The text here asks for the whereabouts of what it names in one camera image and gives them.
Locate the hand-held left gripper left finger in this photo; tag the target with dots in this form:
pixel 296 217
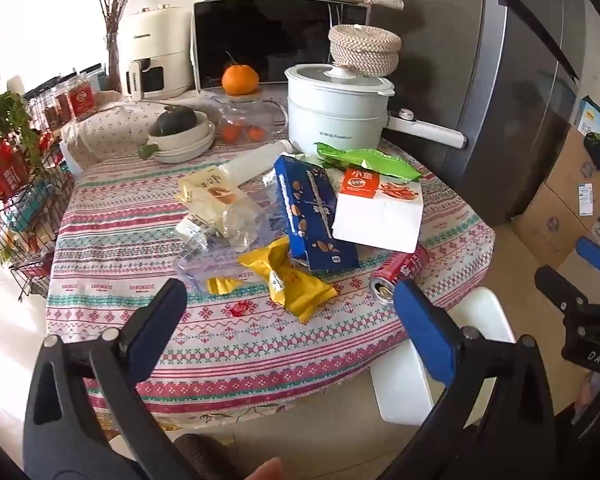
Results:
pixel 155 332

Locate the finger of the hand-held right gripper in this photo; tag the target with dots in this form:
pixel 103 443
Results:
pixel 557 287
pixel 597 256

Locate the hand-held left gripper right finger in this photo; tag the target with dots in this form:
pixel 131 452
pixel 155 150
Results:
pixel 425 332

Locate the white and orange box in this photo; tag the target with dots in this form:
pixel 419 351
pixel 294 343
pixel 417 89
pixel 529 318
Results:
pixel 380 215

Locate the yellow snack wrapper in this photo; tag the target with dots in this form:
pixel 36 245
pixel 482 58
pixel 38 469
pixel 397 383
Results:
pixel 290 285

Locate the clear plastic bags with bread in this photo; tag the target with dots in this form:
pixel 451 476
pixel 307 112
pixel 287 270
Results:
pixel 210 195

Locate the blue snack box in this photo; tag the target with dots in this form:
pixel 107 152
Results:
pixel 310 220

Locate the green snack packet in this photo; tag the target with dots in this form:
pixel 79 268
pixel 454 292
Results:
pixel 380 162

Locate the person's left hand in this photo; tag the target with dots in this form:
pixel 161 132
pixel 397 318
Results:
pixel 260 471

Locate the brown cardboard box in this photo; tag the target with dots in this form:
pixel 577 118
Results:
pixel 555 210

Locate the red drink can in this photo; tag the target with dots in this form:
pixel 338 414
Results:
pixel 405 267

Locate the brown fuzzy slipper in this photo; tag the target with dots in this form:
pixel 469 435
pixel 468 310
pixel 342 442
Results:
pixel 202 455

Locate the teal box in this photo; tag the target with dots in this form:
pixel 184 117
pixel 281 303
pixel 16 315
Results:
pixel 26 206

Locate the white plastic bottle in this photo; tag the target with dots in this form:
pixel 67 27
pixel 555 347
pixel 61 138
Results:
pixel 250 162

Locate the cream ceramic bowl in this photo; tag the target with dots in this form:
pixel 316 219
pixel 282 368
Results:
pixel 207 141
pixel 200 127

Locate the white cloth with red flowers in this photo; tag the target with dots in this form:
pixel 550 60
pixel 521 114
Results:
pixel 110 130

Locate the grey refrigerator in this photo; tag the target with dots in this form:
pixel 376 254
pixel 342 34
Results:
pixel 480 85

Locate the dark green squash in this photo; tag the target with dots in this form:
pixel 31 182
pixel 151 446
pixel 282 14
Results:
pixel 172 122

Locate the small orange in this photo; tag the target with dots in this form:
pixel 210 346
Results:
pixel 255 133
pixel 231 133

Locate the red packet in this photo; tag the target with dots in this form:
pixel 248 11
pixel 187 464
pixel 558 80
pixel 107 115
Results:
pixel 5 176

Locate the white electric cooking pot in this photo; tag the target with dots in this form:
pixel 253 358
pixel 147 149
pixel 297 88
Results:
pixel 330 115

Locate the red label spice jar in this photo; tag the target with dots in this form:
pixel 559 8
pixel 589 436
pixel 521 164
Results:
pixel 81 101

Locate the brown spice jar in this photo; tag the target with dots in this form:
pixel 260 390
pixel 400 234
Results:
pixel 56 108

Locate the glass teapot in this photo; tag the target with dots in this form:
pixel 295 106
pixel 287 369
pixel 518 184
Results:
pixel 272 115

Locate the green leafy plant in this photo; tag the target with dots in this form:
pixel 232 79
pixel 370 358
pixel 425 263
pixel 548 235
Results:
pixel 7 120

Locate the small teal carton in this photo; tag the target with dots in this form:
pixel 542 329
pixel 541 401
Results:
pixel 97 80

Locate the large orange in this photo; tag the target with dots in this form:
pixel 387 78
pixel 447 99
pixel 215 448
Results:
pixel 240 80

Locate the glass vase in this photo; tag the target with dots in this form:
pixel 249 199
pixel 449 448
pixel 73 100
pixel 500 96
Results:
pixel 113 62

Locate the cream air fryer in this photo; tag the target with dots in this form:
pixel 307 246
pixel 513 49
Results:
pixel 155 35

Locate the black microwave oven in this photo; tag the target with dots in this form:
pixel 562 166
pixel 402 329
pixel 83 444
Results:
pixel 280 35

